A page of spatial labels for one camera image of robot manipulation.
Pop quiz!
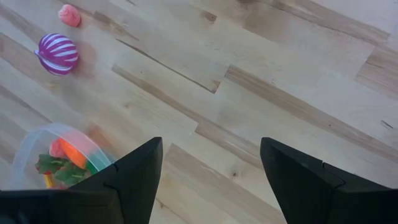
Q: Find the purple white striped toy cabbage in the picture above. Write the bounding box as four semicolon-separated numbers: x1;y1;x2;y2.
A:
34;32;80;77

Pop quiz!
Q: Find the green leafy toy vegetable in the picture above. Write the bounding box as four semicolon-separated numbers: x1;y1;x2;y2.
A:
34;153;71;175

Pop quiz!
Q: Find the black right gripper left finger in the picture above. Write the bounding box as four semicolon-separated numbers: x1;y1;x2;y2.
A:
70;136;164;224

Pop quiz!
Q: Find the green toy bell pepper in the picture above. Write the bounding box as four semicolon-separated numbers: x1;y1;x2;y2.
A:
86;159;100;175

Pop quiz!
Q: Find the clear plastic tupperware container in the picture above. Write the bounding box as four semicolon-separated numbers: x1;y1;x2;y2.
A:
8;122;114;191

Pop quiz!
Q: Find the green toy lettuce leaf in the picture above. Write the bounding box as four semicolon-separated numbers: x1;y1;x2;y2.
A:
54;163;91;187

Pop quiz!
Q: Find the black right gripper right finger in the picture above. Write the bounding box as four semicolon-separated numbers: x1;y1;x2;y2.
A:
260;137;346;224

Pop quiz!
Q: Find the pink toy garlic bulb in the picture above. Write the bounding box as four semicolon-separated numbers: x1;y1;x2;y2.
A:
58;4;82;28
49;139;67;159

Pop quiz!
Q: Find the orange toy carrot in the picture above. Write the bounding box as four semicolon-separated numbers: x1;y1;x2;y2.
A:
58;138;88;170

